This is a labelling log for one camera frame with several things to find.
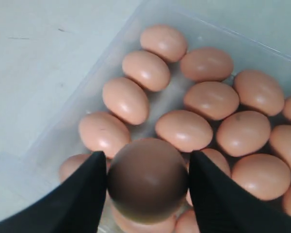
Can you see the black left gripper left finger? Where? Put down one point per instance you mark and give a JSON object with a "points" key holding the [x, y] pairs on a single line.
{"points": [[75, 206]]}

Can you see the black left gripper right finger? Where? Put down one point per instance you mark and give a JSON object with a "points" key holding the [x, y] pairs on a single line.
{"points": [[222, 206]]}

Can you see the clear plastic container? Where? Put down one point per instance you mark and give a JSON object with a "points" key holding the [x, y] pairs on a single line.
{"points": [[47, 47]]}

